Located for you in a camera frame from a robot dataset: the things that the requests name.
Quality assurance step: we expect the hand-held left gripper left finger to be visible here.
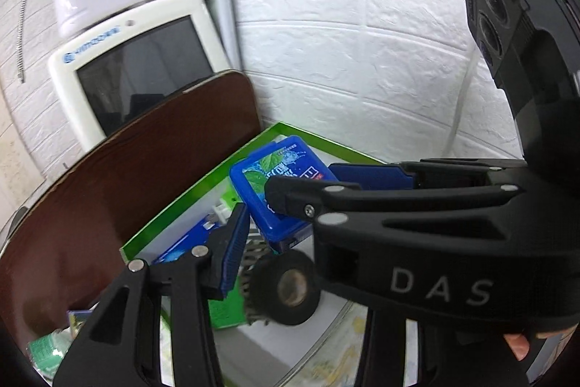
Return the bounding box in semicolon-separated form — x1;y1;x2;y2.
52;202;251;387

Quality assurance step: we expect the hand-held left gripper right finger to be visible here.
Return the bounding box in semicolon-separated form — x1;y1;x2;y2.
358;309;531;387

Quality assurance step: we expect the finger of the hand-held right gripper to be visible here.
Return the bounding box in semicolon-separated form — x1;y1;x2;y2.
264;177;529;229
327;158;529;191

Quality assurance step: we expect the blue packet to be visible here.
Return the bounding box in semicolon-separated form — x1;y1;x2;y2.
152;199;241;266

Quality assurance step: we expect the blue mint tin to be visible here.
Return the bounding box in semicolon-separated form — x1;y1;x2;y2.
229;136;339;243

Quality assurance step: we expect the green carton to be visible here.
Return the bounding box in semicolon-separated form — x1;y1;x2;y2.
207;276;255;330

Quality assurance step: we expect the green and white cardboard box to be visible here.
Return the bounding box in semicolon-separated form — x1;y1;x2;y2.
120;122;388;387

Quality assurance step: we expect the black tape roll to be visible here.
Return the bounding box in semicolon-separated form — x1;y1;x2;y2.
246;250;321;327

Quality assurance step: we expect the person's right hand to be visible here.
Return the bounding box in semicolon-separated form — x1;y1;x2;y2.
503;333;534;361

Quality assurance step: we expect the animal printed cloth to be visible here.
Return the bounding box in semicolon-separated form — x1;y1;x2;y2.
281;310;379;387

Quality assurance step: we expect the dark brown wooden board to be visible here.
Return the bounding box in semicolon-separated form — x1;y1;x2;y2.
0;70;264;354

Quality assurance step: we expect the white monitor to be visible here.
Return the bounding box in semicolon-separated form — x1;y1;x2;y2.
48;0;229;145

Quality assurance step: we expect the green plastic packet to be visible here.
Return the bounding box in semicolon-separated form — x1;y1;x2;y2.
26;332;75;375

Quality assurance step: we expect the white cable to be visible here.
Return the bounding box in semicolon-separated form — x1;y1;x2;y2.
445;52;477;163

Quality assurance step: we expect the white frame panel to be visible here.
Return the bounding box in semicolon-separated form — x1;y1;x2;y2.
199;0;244;71

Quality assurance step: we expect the metal flexible hose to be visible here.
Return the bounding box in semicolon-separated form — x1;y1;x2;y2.
15;0;56;85

